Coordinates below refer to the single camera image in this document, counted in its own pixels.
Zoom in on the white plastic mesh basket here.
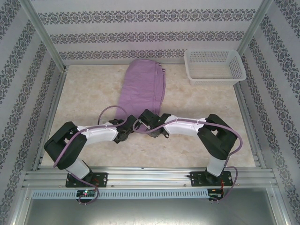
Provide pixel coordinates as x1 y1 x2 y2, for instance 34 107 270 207
184 49 247 86

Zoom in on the aluminium frame post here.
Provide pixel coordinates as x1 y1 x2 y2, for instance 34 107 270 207
237 0 274 56
20 0 67 69

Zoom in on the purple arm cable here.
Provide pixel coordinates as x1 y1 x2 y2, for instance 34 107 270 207
52 105 139 205
132 116 243 203

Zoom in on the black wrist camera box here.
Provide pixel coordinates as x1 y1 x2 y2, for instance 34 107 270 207
108 118 124 127
138 108 155 129

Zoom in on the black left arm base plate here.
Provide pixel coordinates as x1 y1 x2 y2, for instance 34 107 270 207
65 172 109 188

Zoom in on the grey slotted cable duct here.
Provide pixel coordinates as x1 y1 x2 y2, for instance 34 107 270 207
31 189 209 200

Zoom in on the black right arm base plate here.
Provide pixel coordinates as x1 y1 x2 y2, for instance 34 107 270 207
190 171 234 188

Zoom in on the aluminium side rail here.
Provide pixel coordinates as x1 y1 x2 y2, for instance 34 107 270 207
233 82 267 168
32 66 69 172

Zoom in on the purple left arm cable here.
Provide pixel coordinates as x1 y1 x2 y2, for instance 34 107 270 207
52 105 139 205

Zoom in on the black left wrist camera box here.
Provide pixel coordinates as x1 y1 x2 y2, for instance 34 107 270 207
108 118 124 127

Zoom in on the purple towel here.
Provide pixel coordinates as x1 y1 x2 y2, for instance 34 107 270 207
115 59 167 135

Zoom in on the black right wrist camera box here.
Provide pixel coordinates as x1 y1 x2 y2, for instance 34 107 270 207
138 108 155 129

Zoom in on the aluminium mounting rail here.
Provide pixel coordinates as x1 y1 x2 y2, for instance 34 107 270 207
22 166 275 188

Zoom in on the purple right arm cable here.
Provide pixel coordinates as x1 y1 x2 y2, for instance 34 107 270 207
132 116 243 203

